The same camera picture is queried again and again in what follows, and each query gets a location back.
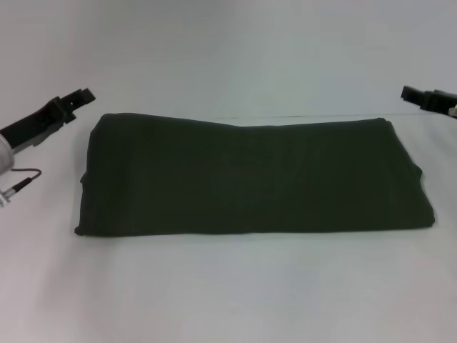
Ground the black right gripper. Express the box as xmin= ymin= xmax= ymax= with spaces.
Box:
xmin=399 ymin=84 xmax=457 ymax=116

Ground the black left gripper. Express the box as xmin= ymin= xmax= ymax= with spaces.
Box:
xmin=0 ymin=86 xmax=97 ymax=150

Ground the dark green shirt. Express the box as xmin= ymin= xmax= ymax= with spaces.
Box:
xmin=74 ymin=112 xmax=437 ymax=239

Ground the left arm connector cable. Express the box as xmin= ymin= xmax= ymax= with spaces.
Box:
xmin=0 ymin=167 xmax=44 ymax=209

